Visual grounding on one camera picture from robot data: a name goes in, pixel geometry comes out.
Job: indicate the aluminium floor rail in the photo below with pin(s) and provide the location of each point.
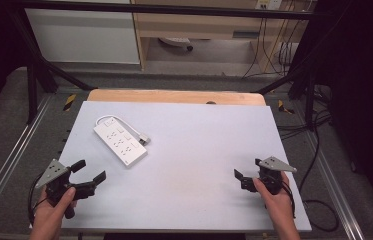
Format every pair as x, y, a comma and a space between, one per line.
334, 186
10, 156

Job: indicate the black metal frame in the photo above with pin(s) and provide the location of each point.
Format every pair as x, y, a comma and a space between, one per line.
160, 8

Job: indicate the white chair base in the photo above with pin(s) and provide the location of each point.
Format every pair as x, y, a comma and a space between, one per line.
175, 41

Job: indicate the person's left hand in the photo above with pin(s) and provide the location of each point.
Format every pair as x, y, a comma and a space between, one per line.
47, 215

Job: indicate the yellow black tape strip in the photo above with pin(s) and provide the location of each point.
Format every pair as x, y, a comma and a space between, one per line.
284, 107
69, 102

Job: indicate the grey plug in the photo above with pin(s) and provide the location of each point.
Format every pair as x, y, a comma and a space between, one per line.
144, 139

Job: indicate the wooden desk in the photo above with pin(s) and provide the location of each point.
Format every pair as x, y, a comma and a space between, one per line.
200, 26

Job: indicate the white wall socket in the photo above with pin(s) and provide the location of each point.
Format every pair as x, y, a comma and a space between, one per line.
269, 4

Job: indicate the person's right hand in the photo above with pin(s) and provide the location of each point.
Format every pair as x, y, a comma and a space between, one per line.
279, 206

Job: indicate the wooden table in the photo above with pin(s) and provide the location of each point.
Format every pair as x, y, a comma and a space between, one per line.
174, 96

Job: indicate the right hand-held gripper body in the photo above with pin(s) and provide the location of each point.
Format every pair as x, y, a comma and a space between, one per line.
272, 175

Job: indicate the white power strip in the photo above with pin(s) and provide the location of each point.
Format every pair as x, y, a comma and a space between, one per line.
120, 143

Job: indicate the white cabinet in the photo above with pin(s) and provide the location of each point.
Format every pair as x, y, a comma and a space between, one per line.
84, 33

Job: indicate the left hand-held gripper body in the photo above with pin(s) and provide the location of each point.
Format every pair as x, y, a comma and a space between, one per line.
54, 171

